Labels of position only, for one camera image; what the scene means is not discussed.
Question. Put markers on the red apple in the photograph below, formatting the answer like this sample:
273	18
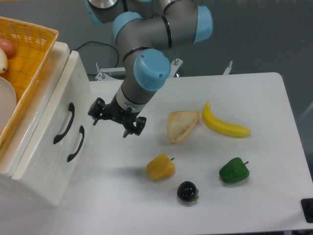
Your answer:
8	47

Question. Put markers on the white plate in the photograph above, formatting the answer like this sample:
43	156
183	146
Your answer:
8	102

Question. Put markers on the toast bread slice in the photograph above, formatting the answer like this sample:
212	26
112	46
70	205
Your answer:
180	124

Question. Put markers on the yellow woven basket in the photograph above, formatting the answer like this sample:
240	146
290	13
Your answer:
33	45

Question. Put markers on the yellow bell pepper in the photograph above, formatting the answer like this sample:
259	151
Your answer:
160	167

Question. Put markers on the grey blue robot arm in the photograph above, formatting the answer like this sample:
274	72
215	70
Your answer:
141	37

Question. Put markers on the green bell pepper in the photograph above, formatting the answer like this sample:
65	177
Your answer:
234	171

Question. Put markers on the white metal bracket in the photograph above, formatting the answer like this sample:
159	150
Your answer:
120	73

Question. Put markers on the yellow banana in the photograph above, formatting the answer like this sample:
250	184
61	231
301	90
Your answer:
222	127

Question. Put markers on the white drawer cabinet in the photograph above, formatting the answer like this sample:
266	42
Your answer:
14	147

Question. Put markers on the black device at edge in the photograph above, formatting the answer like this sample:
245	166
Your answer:
307	207

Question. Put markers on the dark purple eggplant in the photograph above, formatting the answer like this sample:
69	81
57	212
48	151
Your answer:
188	192

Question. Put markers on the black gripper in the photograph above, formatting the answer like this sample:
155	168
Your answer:
99	110

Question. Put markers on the pale yellow pear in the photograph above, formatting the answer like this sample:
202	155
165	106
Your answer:
3	62

